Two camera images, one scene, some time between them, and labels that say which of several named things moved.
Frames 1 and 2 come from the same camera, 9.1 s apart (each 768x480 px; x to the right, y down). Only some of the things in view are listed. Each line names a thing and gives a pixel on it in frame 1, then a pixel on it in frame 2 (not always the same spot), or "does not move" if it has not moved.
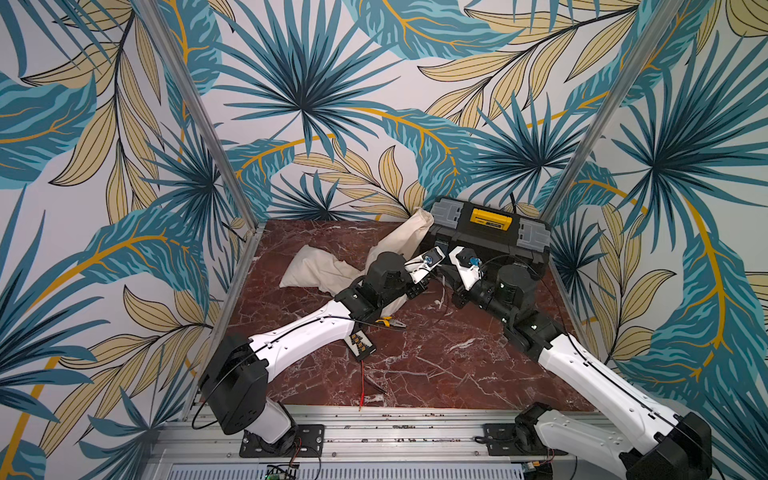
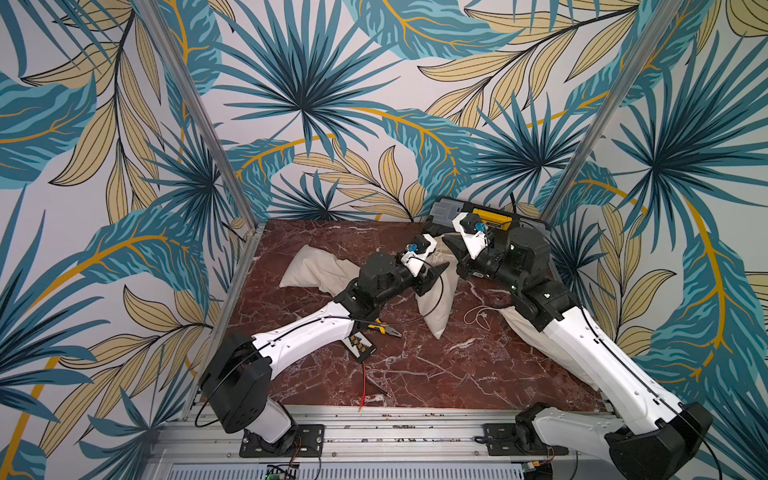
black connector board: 360,345 does not move
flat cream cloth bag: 317,268 does not move
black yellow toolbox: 498,236 does not move
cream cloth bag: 405,237 to 437,296
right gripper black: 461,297 to 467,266
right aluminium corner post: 659,20 does not move
